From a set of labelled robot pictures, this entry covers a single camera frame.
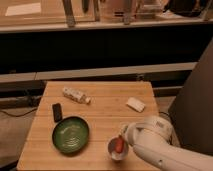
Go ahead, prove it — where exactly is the green round plate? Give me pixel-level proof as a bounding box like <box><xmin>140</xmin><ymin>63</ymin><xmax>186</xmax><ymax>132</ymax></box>
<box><xmin>52</xmin><ymin>116</ymin><xmax>90</xmax><ymax>154</ymax></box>

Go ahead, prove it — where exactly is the black phone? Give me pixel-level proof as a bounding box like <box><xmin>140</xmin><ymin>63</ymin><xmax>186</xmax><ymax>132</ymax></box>
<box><xmin>52</xmin><ymin>103</ymin><xmax>62</xmax><ymax>122</ymax></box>

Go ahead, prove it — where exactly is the white paper sheet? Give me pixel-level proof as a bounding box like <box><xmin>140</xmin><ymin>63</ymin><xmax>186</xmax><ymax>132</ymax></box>
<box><xmin>5</xmin><ymin>2</ymin><xmax>41</xmax><ymax>16</ymax></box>

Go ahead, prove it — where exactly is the white ceramic cup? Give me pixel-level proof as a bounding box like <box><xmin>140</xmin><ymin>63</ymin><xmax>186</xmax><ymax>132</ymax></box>
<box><xmin>108</xmin><ymin>136</ymin><xmax>129</xmax><ymax>161</ymax></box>

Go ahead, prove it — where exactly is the wooden table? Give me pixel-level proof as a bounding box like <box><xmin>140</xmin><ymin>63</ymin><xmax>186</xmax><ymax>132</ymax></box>
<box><xmin>17</xmin><ymin>81</ymin><xmax>159</xmax><ymax>171</ymax></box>

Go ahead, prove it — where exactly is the white rectangular block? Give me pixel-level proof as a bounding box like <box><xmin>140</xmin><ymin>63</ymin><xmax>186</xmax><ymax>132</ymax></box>
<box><xmin>126</xmin><ymin>97</ymin><xmax>145</xmax><ymax>112</ymax></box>

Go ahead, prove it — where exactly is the black cable on floor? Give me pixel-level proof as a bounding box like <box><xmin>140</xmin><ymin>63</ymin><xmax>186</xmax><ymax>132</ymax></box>
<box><xmin>0</xmin><ymin>107</ymin><xmax>38</xmax><ymax>118</ymax></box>

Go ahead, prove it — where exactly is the red pepper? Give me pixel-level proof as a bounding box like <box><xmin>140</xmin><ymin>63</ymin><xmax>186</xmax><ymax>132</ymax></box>
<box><xmin>115</xmin><ymin>136</ymin><xmax>124</xmax><ymax>153</ymax></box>

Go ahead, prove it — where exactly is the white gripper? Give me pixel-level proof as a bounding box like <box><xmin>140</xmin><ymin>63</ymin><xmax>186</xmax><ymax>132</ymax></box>
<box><xmin>120</xmin><ymin>123</ymin><xmax>134</xmax><ymax>145</ymax></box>

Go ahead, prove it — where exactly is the dark panel at right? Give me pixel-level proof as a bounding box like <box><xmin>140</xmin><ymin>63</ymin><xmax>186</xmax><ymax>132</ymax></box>
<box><xmin>168</xmin><ymin>39</ymin><xmax>213</xmax><ymax>156</ymax></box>

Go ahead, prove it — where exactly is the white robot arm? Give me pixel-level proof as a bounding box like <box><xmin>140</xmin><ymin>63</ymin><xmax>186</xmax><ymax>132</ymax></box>
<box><xmin>121</xmin><ymin>116</ymin><xmax>213</xmax><ymax>171</ymax></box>

